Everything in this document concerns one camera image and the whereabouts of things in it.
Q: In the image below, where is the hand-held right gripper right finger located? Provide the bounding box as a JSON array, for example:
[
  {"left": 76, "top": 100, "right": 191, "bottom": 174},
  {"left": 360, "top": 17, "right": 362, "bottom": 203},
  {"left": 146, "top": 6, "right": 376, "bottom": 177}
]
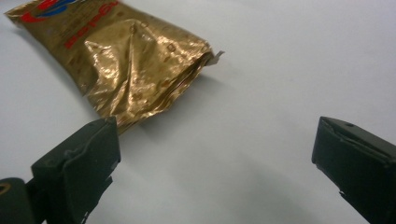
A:
[{"left": 311, "top": 116, "right": 396, "bottom": 224}]

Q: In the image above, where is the gold foil snack bag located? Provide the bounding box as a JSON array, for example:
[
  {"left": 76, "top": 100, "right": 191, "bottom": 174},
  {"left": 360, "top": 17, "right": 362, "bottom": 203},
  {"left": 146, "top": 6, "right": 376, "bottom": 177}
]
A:
[{"left": 4, "top": 0, "right": 226, "bottom": 135}]

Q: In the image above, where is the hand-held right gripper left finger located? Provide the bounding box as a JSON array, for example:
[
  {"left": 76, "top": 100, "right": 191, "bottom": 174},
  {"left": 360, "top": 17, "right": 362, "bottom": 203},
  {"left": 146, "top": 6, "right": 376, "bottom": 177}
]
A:
[{"left": 30, "top": 116, "right": 122, "bottom": 224}]

